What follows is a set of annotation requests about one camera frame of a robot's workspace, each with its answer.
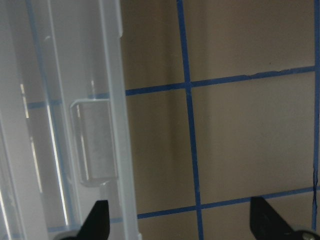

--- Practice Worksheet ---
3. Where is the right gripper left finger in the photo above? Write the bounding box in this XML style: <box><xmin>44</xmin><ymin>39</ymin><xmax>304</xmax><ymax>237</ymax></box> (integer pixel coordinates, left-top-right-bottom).
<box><xmin>77</xmin><ymin>200</ymin><xmax>110</xmax><ymax>240</ymax></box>

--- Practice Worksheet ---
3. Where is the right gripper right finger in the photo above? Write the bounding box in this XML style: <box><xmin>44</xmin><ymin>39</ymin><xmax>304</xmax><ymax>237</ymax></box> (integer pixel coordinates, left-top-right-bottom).
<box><xmin>250</xmin><ymin>197</ymin><xmax>308</xmax><ymax>240</ymax></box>

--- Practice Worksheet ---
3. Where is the clear plastic box lid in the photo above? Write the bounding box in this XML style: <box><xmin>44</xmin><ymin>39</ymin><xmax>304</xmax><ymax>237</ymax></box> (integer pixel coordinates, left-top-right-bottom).
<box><xmin>0</xmin><ymin>0</ymin><xmax>142</xmax><ymax>240</ymax></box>

